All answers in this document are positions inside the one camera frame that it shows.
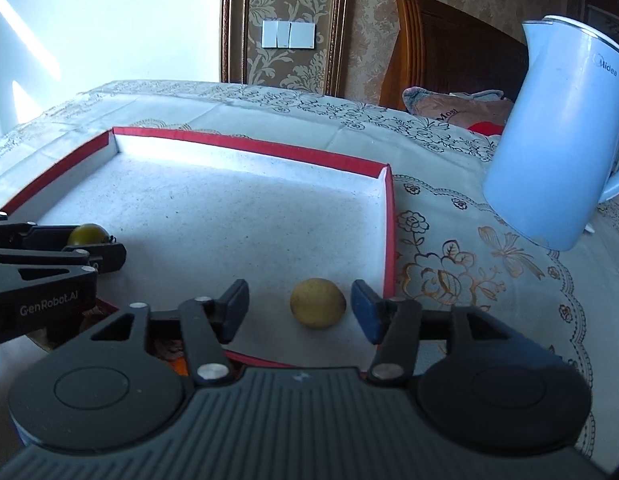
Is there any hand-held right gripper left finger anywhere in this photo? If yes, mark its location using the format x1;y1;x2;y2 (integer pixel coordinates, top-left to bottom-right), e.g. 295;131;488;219
89;280;250;386

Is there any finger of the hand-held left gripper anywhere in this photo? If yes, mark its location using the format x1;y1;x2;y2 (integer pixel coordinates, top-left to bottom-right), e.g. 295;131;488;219
0;243;126;275
0;212;114;250

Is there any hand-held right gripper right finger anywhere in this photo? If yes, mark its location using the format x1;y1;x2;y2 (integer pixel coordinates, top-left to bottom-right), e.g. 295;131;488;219
350;280;496;384

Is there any green tomato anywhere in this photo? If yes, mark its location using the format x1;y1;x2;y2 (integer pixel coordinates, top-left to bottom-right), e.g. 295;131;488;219
66;223;111;247

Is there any yellowish brown round fruit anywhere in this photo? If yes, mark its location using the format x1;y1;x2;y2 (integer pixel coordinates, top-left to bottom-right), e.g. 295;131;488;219
290;278;347;331

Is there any red shallow box tray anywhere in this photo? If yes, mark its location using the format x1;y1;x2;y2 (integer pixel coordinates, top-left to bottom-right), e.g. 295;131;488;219
0;126;396;368

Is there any orange tangerine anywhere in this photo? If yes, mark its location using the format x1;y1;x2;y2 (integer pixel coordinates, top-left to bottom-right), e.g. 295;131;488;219
156;340;191;377

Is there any red cloth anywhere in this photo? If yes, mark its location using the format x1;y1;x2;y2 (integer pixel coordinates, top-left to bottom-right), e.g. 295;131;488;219
468;120;505;137

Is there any folded cloth on chair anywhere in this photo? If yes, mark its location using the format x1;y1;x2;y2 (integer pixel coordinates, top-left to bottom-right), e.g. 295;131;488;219
402;86;515;128

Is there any light blue electric kettle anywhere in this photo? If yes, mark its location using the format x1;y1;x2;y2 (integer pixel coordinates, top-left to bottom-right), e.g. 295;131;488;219
482;16;619;252

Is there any brown wooden headboard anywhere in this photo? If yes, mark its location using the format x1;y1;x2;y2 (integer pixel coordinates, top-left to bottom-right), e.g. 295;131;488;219
378;0;530;111

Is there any white wall light switch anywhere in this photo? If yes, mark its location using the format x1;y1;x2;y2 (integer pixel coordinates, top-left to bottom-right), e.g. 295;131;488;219
262;19;317;50

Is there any wooden wall panel frame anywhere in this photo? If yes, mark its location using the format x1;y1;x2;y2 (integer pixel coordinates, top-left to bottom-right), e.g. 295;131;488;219
220;0;353;96

